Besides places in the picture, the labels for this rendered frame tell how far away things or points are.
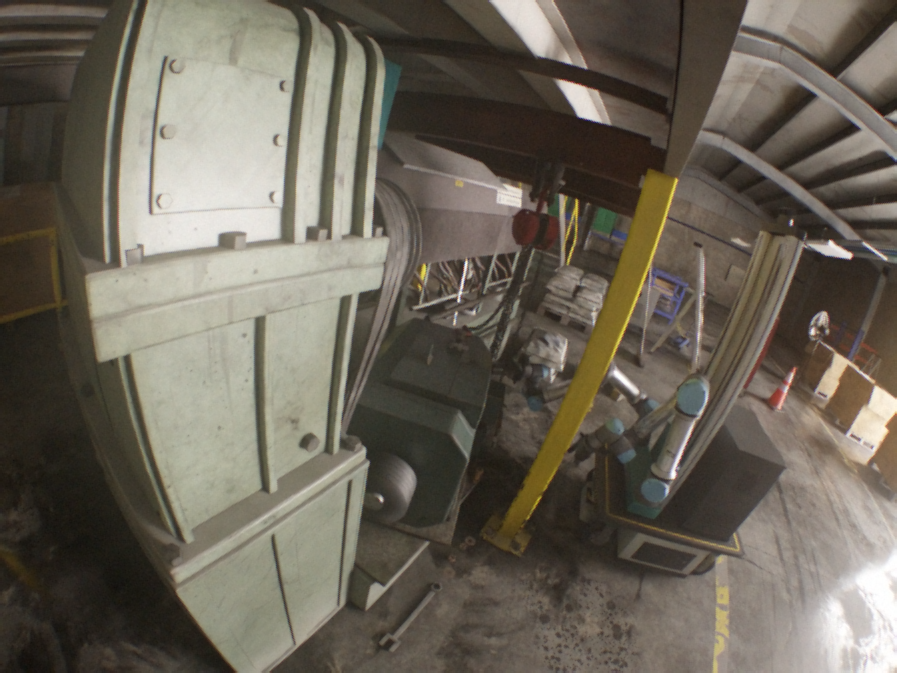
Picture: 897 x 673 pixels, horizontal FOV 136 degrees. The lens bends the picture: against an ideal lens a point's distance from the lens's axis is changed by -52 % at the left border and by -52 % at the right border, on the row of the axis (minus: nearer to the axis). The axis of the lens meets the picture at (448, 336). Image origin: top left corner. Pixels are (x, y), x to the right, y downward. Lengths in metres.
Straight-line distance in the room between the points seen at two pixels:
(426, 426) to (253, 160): 0.78
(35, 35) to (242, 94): 1.31
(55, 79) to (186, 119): 2.00
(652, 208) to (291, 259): 1.06
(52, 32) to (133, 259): 1.38
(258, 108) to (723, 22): 0.51
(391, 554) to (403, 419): 0.56
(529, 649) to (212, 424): 1.44
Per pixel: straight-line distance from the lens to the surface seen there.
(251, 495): 0.79
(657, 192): 1.29
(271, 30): 0.58
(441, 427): 1.04
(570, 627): 1.83
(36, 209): 3.66
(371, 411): 1.06
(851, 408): 8.64
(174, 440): 0.60
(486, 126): 1.72
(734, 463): 1.87
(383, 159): 1.46
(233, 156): 0.50
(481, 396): 1.16
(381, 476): 1.03
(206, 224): 0.49
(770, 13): 6.97
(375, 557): 1.38
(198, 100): 0.49
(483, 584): 1.76
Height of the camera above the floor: 1.47
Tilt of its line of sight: 23 degrees down
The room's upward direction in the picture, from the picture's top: 15 degrees clockwise
